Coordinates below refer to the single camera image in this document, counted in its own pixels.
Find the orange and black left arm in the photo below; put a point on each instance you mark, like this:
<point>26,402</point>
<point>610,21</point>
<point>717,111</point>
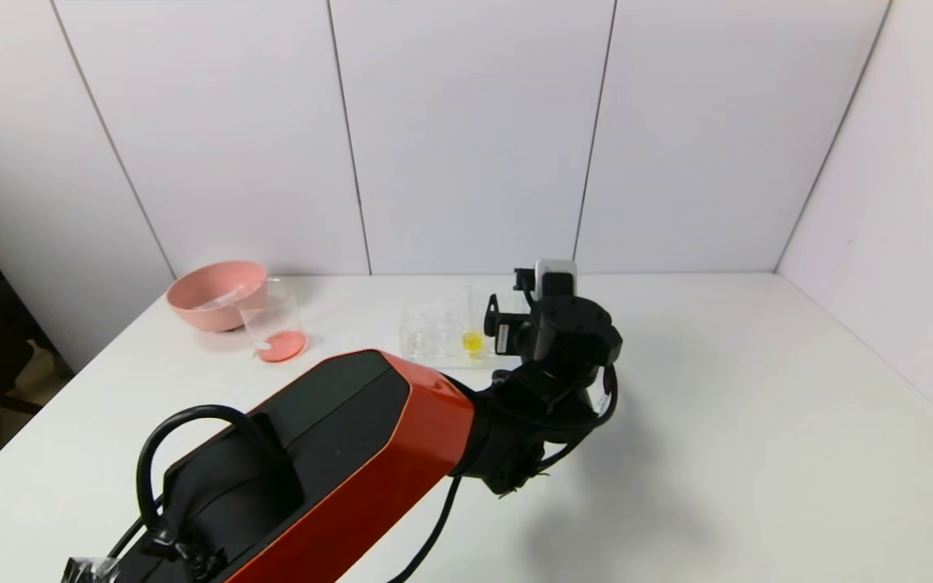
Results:
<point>402,453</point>

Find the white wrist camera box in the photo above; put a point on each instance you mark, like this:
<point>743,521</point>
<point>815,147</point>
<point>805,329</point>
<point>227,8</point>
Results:
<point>555,271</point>

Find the clear plastic test tube rack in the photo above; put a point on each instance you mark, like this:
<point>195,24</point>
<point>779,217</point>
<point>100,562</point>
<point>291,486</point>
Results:
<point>434,336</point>

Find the test tube with yellow pigment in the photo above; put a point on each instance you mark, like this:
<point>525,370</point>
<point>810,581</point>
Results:
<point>473,342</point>

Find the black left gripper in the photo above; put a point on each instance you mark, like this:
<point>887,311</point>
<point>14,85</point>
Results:
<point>503,335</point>

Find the pink plastic bowl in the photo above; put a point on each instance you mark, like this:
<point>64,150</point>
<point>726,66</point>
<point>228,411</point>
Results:
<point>191,312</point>

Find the clear glass beaker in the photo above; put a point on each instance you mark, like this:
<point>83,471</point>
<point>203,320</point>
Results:
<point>280,344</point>

